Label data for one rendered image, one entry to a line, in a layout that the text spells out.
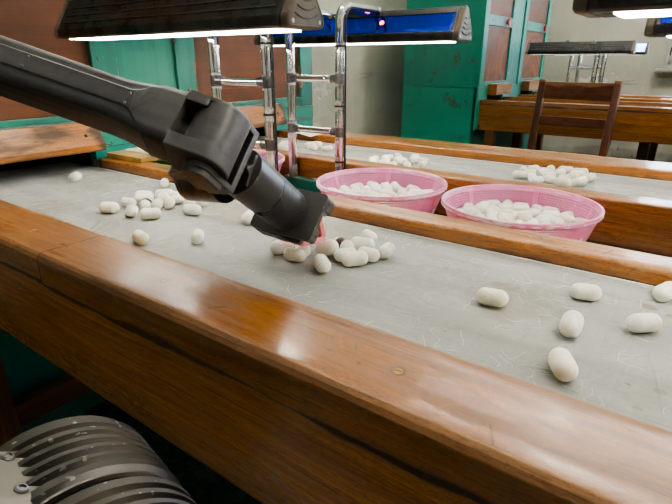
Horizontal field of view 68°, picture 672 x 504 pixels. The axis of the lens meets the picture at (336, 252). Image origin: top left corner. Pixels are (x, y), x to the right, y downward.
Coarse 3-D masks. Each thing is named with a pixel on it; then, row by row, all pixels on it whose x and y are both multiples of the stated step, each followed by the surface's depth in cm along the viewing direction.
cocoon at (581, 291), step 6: (570, 288) 58; (576, 288) 57; (582, 288) 57; (588, 288) 57; (594, 288) 56; (600, 288) 57; (570, 294) 58; (576, 294) 57; (582, 294) 57; (588, 294) 56; (594, 294) 56; (600, 294) 56; (588, 300) 57; (594, 300) 57
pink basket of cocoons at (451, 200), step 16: (448, 192) 93; (464, 192) 97; (480, 192) 98; (496, 192) 99; (512, 192) 98; (528, 192) 97; (544, 192) 96; (560, 192) 94; (448, 208) 84; (576, 208) 90; (592, 208) 86; (496, 224) 76; (512, 224) 75; (528, 224) 75; (544, 224) 74; (560, 224) 74; (576, 224) 75; (592, 224) 77
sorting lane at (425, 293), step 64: (0, 192) 105; (64, 192) 105; (128, 192) 105; (192, 256) 70; (256, 256) 70; (448, 256) 70; (512, 256) 70; (384, 320) 53; (448, 320) 53; (512, 320) 53; (576, 384) 43; (640, 384) 43
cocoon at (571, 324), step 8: (568, 312) 50; (576, 312) 50; (560, 320) 50; (568, 320) 49; (576, 320) 49; (560, 328) 49; (568, 328) 49; (576, 328) 49; (568, 336) 49; (576, 336) 49
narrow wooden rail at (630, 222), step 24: (288, 168) 134; (312, 168) 129; (408, 168) 116; (576, 192) 95; (600, 192) 95; (624, 216) 90; (648, 216) 88; (600, 240) 93; (624, 240) 91; (648, 240) 89
